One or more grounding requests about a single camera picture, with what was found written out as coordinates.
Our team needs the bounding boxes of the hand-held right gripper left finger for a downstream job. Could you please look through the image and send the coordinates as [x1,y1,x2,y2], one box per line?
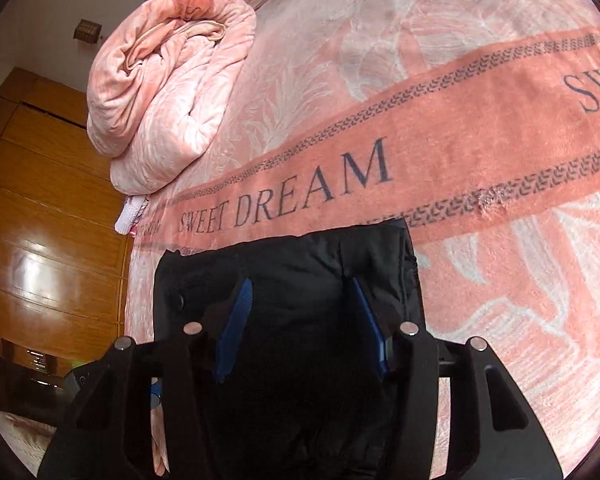
[37,277,254,480]

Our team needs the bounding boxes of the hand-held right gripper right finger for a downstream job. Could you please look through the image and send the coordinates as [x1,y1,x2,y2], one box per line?
[349,277,564,480]

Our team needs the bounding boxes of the black pants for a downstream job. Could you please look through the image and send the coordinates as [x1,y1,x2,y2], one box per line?
[152,220,428,480]

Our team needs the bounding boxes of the pale pink cushion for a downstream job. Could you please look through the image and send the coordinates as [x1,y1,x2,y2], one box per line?
[0,410,57,478]

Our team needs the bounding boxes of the white lace cloth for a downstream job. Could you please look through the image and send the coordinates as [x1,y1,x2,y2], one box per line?
[114,196,150,235]

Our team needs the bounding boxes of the wooden wardrobe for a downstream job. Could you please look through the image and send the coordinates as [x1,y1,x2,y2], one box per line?
[0,67,131,361]

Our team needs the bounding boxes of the pink floral printed blanket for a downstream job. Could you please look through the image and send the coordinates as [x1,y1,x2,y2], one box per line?
[122,0,600,480]

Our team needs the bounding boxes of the rolled pink quilt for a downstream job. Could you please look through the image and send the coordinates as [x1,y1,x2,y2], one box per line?
[86,0,258,196]

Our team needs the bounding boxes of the brass wall switch plate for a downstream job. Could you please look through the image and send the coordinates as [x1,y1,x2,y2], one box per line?
[74,19,103,43]

